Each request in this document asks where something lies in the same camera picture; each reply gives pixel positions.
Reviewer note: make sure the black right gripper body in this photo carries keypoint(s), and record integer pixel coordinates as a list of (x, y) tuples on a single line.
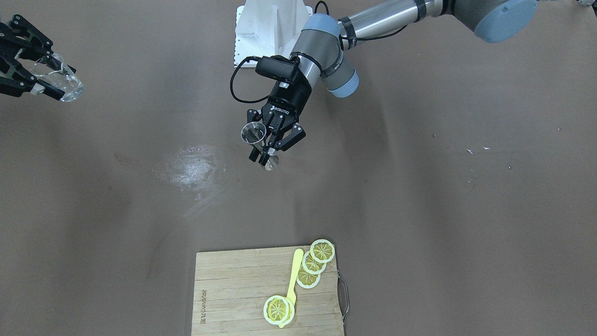
[(17, 46)]

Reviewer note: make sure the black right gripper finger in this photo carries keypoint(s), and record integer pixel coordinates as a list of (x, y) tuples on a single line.
[(31, 42), (17, 80)]

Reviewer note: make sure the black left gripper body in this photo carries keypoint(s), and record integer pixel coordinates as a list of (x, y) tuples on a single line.
[(291, 99)]

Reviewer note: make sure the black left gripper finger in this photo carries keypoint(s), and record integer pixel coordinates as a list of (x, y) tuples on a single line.
[(255, 134), (282, 142)]

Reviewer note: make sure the steel jigger measuring cup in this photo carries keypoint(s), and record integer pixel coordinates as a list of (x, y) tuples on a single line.
[(264, 163)]

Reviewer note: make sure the clear glass shaker cup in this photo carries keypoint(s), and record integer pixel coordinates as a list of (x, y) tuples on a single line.
[(56, 79)]

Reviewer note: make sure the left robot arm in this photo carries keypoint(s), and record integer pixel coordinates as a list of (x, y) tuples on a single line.
[(319, 55)]

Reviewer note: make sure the yellow plastic spoon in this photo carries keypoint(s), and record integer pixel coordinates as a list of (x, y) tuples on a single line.
[(291, 293)]

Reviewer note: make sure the middle lemon slice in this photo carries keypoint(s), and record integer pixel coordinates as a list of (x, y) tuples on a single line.
[(311, 266)]

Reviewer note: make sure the lemon slice near spoon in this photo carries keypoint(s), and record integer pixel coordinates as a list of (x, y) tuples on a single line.
[(307, 280)]

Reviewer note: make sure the bamboo cutting board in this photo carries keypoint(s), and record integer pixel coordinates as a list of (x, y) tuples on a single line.
[(231, 288)]

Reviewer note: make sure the lemon slice on spoon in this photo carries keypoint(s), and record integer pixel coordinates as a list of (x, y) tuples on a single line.
[(278, 311)]

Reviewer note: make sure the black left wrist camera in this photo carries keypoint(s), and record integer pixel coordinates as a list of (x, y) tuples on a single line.
[(278, 68)]

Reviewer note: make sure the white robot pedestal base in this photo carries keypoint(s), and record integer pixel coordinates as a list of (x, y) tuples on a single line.
[(268, 28)]

